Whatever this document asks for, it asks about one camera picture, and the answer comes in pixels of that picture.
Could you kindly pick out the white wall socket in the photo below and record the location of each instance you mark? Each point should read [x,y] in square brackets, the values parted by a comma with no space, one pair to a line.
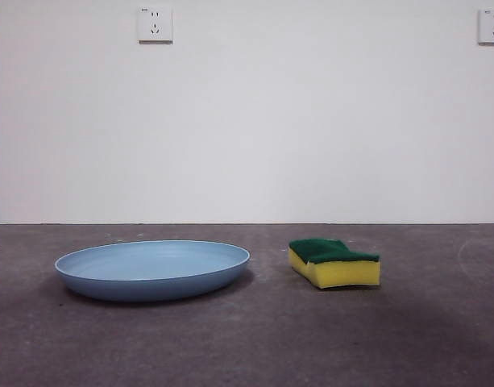
[492,26]
[155,24]

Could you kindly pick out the yellow sponge with green pad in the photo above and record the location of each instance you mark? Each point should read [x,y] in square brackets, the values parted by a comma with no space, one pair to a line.
[343,276]

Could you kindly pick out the light blue round plate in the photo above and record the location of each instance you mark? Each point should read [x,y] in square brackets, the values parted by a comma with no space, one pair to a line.
[150,282]

